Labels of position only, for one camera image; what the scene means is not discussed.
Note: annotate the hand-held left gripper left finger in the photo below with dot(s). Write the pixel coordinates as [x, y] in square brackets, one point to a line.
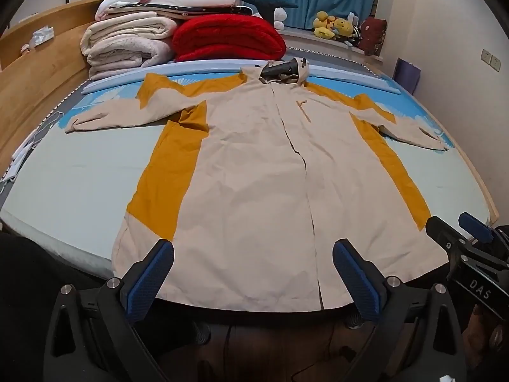
[153, 282]

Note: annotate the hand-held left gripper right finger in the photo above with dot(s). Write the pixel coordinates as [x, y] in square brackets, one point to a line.
[356, 282]

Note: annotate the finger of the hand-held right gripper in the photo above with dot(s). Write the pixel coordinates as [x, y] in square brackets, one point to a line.
[441, 229]
[475, 227]

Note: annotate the beige and mustard jacket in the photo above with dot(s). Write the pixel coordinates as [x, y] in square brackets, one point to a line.
[246, 167]

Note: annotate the bed with blue patterned sheet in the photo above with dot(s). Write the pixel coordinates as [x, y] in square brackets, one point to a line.
[79, 175]

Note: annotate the purple bag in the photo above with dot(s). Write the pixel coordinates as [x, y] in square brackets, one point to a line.
[407, 76]

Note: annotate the light blue bolster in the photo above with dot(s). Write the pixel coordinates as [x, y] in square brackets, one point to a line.
[350, 78]

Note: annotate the window ledge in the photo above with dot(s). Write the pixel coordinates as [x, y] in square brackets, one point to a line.
[318, 45]

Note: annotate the wooden headboard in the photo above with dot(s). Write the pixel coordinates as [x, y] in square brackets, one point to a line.
[35, 87]

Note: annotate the cream folded blanket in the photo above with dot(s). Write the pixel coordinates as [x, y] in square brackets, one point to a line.
[119, 43]

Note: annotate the red folded blanket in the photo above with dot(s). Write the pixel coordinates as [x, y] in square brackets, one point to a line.
[226, 38]

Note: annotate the small pink item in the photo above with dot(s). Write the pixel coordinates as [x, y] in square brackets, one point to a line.
[25, 48]

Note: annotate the white plush toy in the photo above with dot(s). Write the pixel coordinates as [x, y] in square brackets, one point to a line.
[280, 16]

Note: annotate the tissue pack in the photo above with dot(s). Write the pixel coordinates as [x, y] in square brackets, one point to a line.
[41, 36]

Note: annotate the dark patterned folded blanket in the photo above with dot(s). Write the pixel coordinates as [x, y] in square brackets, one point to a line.
[179, 9]

